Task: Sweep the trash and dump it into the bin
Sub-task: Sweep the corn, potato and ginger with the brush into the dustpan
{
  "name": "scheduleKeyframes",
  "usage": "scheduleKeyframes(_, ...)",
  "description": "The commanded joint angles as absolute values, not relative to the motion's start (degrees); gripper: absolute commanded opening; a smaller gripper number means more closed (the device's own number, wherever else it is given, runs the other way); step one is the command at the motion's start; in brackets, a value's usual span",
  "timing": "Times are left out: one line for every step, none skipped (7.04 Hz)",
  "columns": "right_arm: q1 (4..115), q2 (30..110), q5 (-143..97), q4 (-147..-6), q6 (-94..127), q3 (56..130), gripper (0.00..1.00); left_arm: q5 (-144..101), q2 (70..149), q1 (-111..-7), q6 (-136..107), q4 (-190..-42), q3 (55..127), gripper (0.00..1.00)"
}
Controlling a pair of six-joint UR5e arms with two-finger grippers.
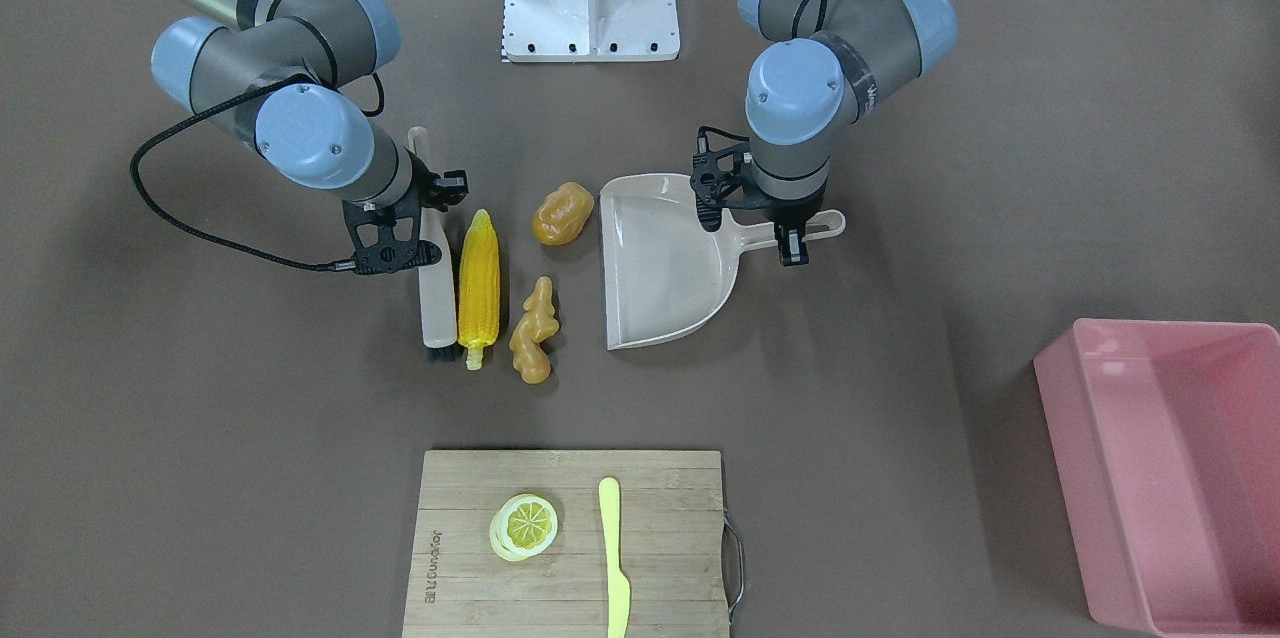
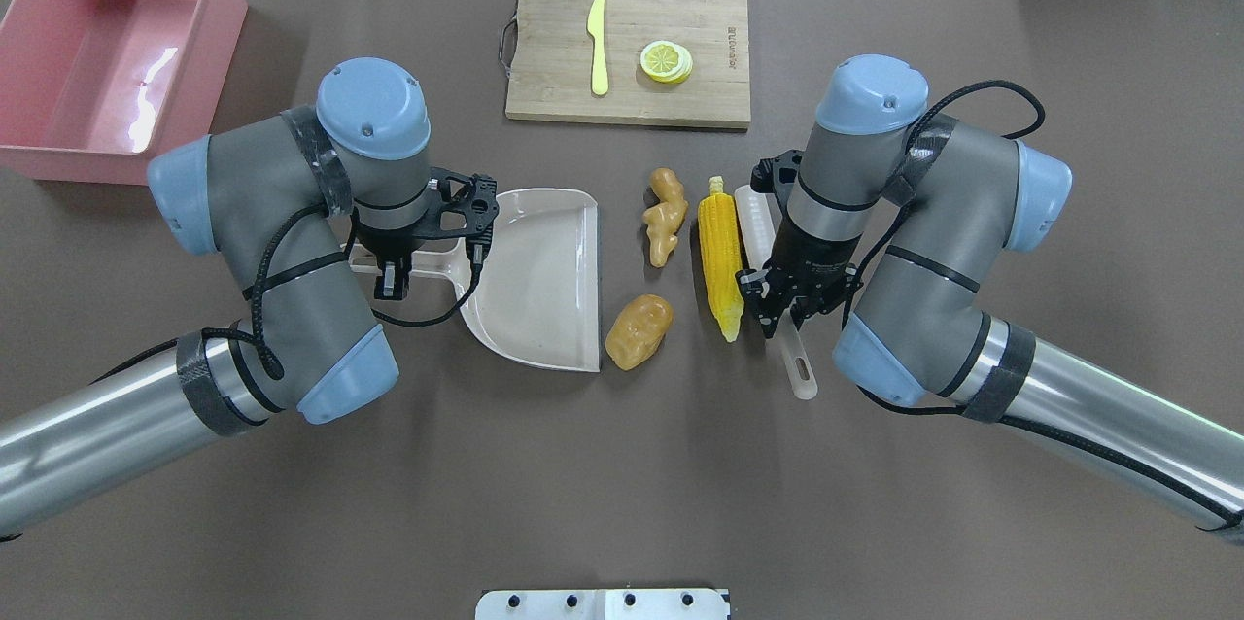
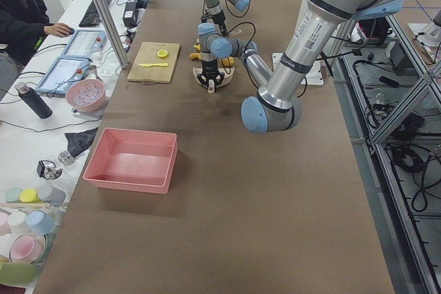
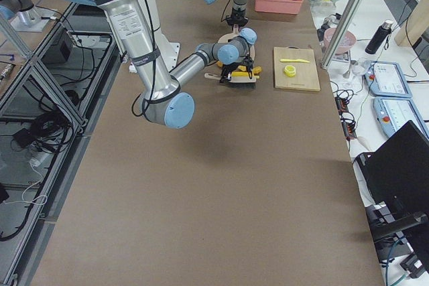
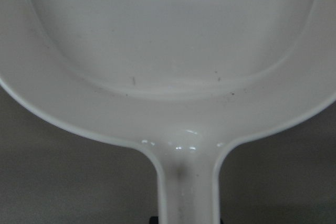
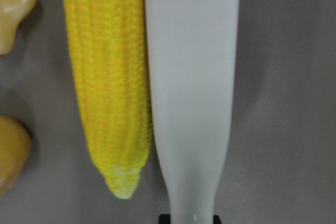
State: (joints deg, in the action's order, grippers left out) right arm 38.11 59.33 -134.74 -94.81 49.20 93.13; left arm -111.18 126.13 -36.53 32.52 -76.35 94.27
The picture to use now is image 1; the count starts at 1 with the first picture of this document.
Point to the wooden cutting board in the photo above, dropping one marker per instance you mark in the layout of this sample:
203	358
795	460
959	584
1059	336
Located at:
671	545

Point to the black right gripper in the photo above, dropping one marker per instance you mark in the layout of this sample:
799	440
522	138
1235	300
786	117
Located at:
424	192

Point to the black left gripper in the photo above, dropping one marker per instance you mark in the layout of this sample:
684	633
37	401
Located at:
789	213

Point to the yellow corn cob toy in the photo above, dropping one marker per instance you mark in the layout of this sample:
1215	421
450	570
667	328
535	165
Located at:
479	306

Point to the yellow lemon slice toy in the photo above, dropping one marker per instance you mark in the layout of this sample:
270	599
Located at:
524	526

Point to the brown potato toy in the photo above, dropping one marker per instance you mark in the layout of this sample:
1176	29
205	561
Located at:
562	214

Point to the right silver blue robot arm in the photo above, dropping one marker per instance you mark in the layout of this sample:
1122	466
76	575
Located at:
286	60

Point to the beige plastic dustpan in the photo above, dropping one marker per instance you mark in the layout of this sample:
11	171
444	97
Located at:
664	276

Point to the beige hand brush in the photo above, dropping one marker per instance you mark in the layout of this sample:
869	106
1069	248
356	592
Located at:
438	310

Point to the pink plastic bin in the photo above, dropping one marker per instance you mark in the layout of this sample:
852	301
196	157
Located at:
1166	439

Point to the yellow plastic knife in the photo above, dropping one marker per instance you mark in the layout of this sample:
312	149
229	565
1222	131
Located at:
619	591

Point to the brown ginger root toy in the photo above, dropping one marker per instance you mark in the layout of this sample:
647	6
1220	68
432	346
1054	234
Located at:
537	324

